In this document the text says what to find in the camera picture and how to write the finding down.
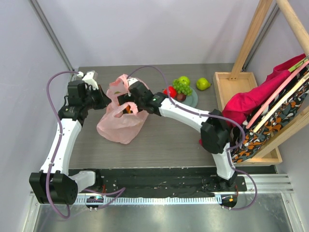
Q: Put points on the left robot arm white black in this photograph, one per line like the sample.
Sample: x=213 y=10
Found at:
x=53 y=180

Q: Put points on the pink plastic bag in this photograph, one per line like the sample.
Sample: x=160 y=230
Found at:
x=116 y=126

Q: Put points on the wooden round pole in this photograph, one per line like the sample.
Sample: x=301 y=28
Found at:
x=295 y=24

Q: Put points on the orange fruit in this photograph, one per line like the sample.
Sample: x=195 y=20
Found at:
x=128 y=110

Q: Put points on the aluminium frame rail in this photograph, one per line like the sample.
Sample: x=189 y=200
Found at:
x=50 y=32

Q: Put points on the magenta cloth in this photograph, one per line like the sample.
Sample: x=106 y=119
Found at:
x=242 y=104

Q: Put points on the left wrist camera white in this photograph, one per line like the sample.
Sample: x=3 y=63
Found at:
x=90 y=78

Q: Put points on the wooden upright post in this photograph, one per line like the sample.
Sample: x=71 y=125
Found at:
x=253 y=30

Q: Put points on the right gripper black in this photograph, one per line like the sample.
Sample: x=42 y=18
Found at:
x=129 y=98

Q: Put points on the green apple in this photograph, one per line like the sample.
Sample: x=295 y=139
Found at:
x=184 y=80

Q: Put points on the dark purple plum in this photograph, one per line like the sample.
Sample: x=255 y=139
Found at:
x=181 y=97

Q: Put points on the white slotted cable duct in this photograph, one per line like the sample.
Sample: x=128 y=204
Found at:
x=88 y=200

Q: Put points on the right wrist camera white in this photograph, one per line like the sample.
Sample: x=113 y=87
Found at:
x=131 y=81

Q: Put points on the grey plate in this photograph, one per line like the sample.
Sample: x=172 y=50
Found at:
x=191 y=100

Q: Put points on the green pear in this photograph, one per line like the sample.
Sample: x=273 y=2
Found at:
x=202 y=84

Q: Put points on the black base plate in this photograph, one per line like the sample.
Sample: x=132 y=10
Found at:
x=184 y=182

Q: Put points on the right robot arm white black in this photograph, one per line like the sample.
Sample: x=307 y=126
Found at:
x=213 y=128

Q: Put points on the green grapes bunch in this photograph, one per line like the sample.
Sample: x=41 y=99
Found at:
x=181 y=88

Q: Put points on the patterned black orange cloth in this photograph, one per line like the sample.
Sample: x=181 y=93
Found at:
x=281 y=112

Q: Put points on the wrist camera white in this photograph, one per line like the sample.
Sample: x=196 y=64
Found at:
x=90 y=78
x=131 y=81

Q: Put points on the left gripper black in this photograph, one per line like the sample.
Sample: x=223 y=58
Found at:
x=104 y=100

